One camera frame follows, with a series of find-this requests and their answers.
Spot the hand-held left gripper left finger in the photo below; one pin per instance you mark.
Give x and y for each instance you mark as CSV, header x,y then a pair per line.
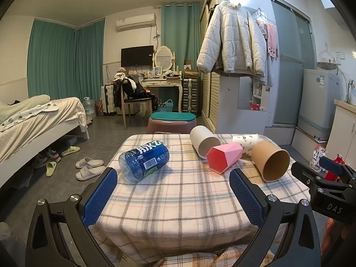
x,y
103,193

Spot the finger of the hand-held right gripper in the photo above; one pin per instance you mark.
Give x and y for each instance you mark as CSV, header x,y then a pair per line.
x,y
331,165
306,172

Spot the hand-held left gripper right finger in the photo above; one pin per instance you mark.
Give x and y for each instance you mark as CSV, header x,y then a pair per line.
x,y
246,197

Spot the brown paper cup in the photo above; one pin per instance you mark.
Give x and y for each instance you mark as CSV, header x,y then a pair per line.
x,y
264,153

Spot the pink hexagonal cup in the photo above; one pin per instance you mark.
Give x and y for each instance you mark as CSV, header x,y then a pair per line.
x,y
226,155

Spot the blue plastic bottle cup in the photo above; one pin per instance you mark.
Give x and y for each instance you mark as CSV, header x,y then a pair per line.
x,y
144,160

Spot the leaf print paper cup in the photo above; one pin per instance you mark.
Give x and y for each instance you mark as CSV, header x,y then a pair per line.
x,y
246,141

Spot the white cup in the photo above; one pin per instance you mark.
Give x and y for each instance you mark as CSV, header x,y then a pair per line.
x,y
199,137

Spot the person's right hand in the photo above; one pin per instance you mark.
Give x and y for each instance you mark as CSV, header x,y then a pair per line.
x,y
338,236

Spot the red plastic bottle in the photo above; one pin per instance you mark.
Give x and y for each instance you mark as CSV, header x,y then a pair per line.
x,y
332,175

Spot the white printed packet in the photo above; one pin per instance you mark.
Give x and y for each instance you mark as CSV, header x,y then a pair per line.
x,y
318,155

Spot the white slipper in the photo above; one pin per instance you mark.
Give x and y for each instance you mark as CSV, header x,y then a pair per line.
x,y
90,162
89,172

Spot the white cabinet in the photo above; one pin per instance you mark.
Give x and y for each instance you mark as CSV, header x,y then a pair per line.
x,y
343,133

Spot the green slipper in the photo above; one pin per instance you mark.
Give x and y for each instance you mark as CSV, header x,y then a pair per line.
x,y
71,150
51,169

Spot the white washing machine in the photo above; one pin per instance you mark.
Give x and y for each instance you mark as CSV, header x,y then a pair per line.
x,y
317,103

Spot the grey sneakers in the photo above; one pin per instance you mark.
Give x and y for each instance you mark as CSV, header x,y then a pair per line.
x,y
47,158

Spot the plaid tablecloth table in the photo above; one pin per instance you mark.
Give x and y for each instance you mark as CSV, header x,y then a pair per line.
x,y
178,200

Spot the red gift bag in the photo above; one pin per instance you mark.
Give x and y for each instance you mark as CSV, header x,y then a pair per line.
x,y
99,108

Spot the clear water jug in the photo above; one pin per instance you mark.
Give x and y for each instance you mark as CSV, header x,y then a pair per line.
x,y
89,108

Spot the white bed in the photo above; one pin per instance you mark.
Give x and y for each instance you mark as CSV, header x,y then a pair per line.
x,y
36,133

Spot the pink stool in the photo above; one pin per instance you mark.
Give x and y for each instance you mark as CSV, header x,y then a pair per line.
x,y
167,126

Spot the white suitcase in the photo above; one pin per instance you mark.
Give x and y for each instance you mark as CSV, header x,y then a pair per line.
x,y
108,100

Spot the wooden chair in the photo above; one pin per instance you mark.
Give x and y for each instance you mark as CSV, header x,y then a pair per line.
x,y
133,103

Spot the white wardrobe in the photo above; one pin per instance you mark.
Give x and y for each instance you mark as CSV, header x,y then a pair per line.
x,y
230,100

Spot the frosted glass door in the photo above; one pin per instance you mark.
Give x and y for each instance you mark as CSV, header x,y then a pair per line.
x,y
289,75

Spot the teal stool cushion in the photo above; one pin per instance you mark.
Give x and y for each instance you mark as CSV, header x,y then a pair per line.
x,y
172,116

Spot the teal basket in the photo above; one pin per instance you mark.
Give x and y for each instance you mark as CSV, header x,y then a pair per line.
x,y
166,106

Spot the pile of clothes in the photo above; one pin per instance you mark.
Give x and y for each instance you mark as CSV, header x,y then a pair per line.
x,y
133,87

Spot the printed white blanket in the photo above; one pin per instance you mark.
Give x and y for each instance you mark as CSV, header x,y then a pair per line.
x,y
25,115

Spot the silver suitcase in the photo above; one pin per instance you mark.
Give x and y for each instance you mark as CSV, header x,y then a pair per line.
x,y
190,96

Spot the pale green blanket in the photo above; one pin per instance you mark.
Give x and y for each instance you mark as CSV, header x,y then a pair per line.
x,y
25,104

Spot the white dressing table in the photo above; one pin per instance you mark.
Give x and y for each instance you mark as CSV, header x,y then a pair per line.
x,y
164,83

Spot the teal curtain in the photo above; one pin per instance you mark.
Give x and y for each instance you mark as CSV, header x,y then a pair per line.
x,y
51,61
90,61
180,33

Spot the cardboard box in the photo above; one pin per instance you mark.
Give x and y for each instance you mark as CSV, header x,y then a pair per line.
x,y
191,71

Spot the pink hanging clothes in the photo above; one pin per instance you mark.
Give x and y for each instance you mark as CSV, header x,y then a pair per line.
x,y
271,37

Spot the black television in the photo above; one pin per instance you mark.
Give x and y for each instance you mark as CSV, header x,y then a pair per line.
x,y
136,56

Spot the oval vanity mirror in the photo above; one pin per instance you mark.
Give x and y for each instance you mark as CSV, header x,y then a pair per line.
x,y
164,58

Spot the white quilted jacket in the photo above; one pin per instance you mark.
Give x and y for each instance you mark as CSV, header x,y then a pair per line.
x,y
233,36

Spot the white air conditioner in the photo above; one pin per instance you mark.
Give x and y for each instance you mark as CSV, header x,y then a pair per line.
x,y
135,22

